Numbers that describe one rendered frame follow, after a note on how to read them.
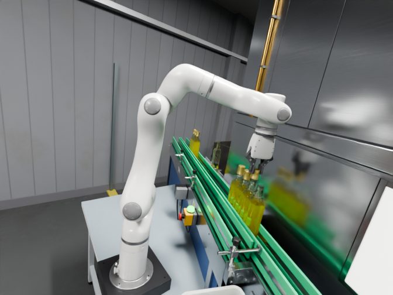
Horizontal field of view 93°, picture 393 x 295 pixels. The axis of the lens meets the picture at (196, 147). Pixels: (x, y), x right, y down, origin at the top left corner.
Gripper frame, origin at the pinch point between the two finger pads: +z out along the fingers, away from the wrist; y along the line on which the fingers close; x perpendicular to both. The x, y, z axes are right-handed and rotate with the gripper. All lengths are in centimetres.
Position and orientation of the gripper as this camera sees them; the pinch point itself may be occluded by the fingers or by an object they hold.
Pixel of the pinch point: (256, 168)
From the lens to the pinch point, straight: 85.7
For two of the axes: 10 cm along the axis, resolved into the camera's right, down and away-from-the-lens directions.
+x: 2.3, 2.7, -9.3
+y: -9.6, -0.9, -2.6
